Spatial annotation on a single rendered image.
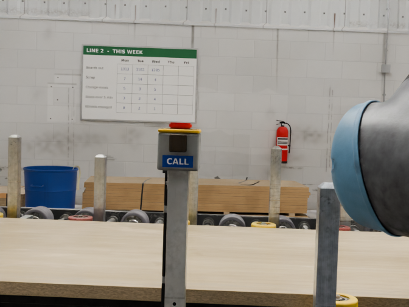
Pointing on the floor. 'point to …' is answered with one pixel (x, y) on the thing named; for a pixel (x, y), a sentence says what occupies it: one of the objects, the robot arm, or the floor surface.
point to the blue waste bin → (51, 186)
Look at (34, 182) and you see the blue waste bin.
